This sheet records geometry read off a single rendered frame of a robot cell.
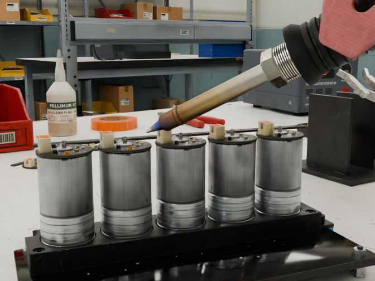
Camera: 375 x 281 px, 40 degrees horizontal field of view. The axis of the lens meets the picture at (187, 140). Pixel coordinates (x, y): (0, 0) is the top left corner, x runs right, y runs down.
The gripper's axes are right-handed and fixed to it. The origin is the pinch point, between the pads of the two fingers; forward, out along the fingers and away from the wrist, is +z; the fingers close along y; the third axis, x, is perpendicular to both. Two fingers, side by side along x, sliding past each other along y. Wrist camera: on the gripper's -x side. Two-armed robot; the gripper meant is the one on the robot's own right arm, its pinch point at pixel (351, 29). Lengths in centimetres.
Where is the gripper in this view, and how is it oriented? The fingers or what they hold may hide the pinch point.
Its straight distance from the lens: 20.1
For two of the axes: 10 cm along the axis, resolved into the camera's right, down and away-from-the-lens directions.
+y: -3.9, 1.9, -9.0
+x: 8.2, 5.1, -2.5
